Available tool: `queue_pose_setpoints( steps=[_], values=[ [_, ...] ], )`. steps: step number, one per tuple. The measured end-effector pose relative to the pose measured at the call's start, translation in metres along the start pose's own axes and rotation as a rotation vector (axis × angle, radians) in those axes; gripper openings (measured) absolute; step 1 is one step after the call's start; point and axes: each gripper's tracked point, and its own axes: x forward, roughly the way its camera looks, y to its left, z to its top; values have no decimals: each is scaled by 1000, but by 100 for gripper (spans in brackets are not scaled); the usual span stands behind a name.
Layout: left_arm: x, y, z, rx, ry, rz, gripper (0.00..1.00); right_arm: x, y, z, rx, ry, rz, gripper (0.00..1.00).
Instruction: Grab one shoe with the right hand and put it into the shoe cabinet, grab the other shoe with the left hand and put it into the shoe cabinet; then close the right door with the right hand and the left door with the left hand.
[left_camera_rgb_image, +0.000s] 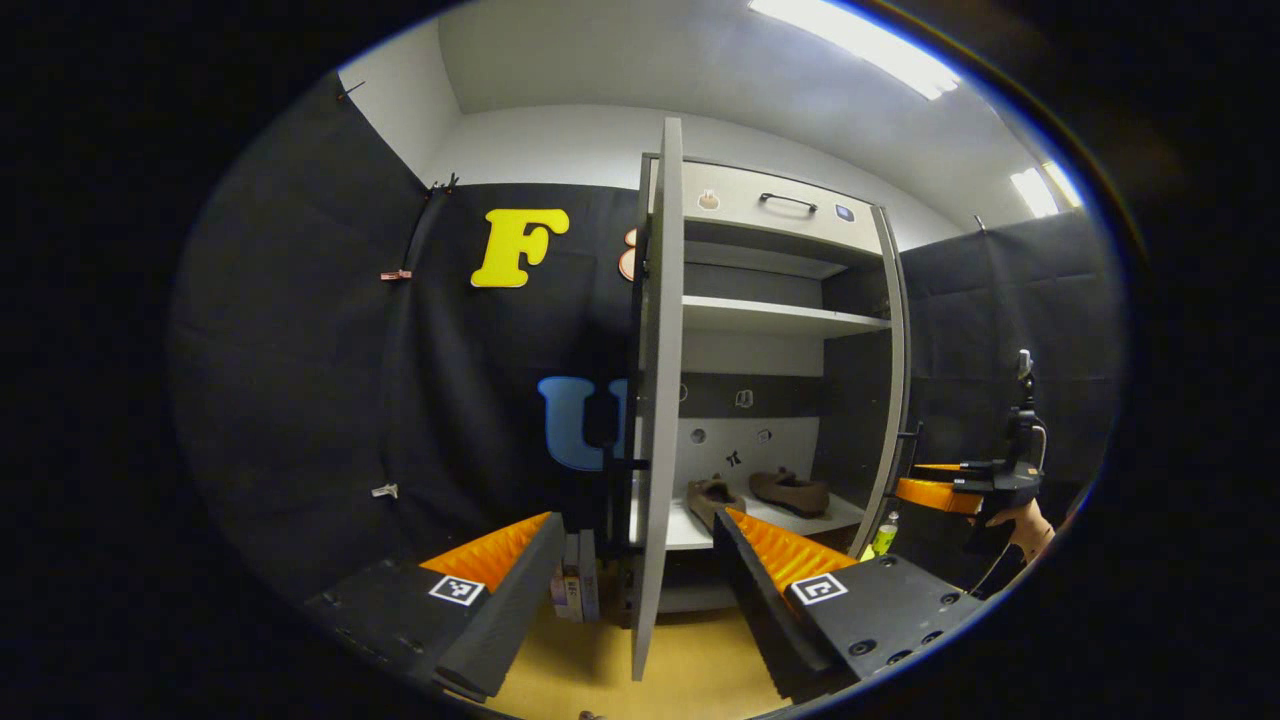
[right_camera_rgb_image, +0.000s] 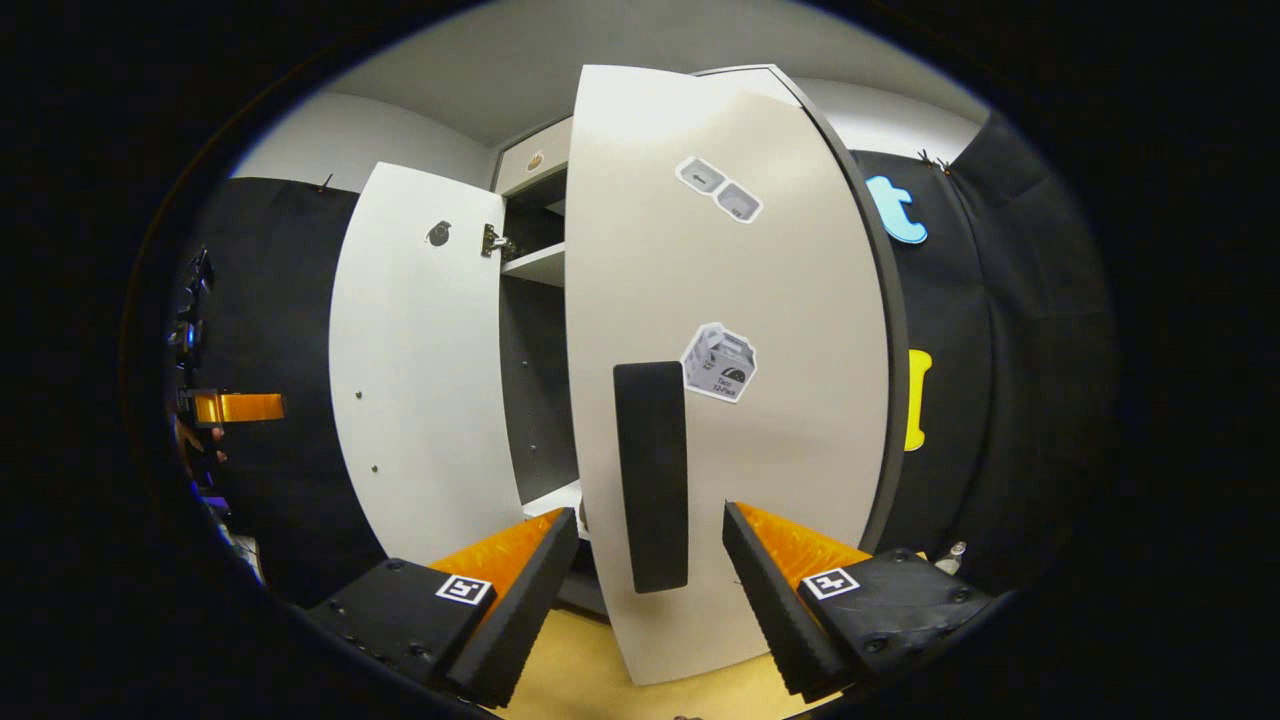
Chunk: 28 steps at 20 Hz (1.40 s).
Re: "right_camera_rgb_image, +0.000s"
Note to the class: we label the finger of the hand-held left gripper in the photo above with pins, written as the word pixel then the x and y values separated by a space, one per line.
pixel 245 407

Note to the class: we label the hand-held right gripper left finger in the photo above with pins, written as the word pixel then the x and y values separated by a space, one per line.
pixel 520 605

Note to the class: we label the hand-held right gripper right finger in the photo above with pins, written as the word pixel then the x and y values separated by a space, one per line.
pixel 775 600

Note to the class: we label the white cabinet door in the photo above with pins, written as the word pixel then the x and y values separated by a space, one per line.
pixel 420 370
pixel 790 450

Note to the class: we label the metal door hinge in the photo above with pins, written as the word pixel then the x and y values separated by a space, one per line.
pixel 495 241

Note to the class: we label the white cabinet drawer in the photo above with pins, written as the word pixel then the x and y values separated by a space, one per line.
pixel 530 165

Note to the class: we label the black backdrop cloth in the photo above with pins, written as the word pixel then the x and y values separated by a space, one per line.
pixel 280 300
pixel 1020 380

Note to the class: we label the black backdrop clip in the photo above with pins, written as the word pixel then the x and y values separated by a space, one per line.
pixel 932 160

